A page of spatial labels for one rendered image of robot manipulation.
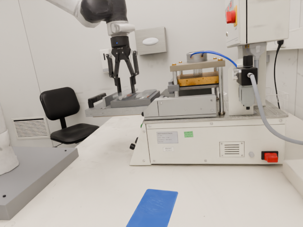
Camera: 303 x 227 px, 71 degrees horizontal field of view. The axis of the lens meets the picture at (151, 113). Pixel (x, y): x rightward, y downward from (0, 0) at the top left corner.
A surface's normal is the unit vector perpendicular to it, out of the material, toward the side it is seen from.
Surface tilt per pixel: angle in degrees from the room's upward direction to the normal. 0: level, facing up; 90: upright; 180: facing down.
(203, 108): 90
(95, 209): 0
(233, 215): 0
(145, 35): 90
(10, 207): 90
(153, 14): 90
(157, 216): 0
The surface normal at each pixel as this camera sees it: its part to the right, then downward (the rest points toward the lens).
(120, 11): 0.56, 0.38
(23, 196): 0.98, -0.07
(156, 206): -0.11, -0.96
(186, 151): -0.21, 0.26
